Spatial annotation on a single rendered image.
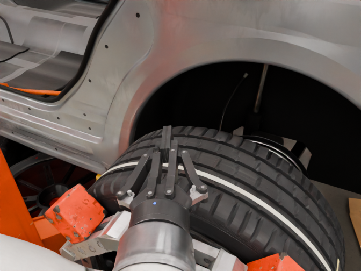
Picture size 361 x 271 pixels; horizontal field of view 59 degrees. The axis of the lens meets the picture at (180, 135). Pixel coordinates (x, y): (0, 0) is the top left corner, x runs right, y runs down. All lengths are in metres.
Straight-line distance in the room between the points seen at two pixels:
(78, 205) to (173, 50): 0.41
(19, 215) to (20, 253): 0.56
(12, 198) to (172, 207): 0.48
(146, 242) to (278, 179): 0.39
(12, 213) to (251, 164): 0.53
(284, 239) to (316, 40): 0.37
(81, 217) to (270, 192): 0.37
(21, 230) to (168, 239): 0.56
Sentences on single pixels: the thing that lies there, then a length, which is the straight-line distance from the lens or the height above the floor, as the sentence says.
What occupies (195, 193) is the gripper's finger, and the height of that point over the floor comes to 1.28.
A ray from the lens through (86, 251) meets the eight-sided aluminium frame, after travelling 0.72.
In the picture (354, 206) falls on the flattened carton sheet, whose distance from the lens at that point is 2.34.
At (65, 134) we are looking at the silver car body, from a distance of 1.23.
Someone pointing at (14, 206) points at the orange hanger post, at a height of 1.05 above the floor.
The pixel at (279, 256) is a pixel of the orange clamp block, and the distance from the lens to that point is 0.55.
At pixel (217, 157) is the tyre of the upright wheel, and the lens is 0.65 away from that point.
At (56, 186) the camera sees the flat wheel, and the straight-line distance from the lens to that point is 1.67.
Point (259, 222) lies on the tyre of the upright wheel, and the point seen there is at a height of 1.15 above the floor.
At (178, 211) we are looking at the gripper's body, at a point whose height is 1.30.
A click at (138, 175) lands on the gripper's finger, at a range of 0.48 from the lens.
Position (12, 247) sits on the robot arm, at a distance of 0.29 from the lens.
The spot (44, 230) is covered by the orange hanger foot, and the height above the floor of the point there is 0.82.
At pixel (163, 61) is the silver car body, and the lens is 0.81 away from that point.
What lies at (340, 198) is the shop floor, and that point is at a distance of 2.38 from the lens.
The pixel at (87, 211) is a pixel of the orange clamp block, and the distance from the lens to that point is 0.69.
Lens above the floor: 1.61
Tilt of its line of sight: 38 degrees down
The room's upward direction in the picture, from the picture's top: straight up
